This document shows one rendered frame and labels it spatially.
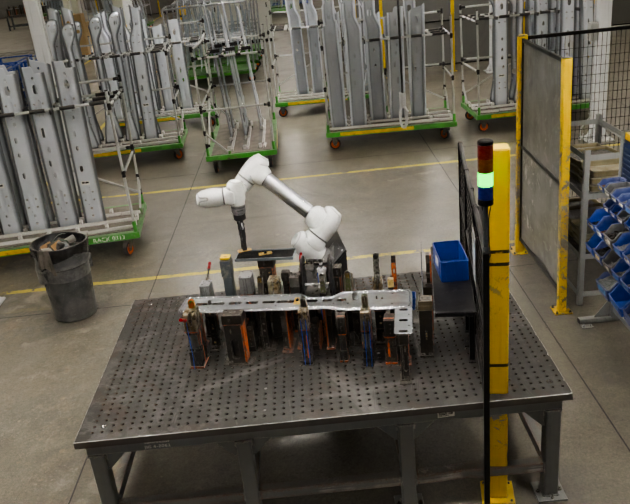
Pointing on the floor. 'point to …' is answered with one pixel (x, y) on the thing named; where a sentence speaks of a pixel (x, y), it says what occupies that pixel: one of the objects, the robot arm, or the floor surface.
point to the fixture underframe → (549, 452)
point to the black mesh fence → (477, 296)
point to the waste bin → (66, 274)
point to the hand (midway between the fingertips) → (243, 244)
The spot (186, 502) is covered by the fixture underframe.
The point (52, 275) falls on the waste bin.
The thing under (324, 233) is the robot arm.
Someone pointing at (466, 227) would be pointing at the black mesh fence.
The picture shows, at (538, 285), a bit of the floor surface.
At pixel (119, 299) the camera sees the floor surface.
